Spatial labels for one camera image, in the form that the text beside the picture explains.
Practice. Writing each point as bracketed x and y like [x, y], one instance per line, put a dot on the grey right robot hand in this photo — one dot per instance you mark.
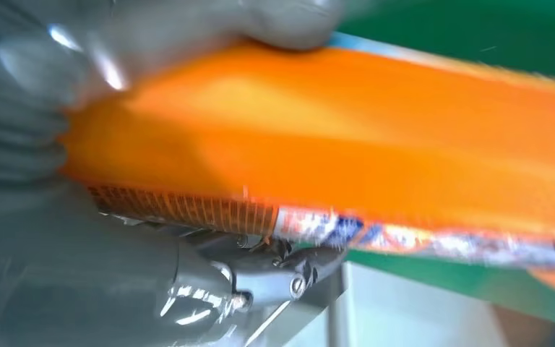
[91, 278]

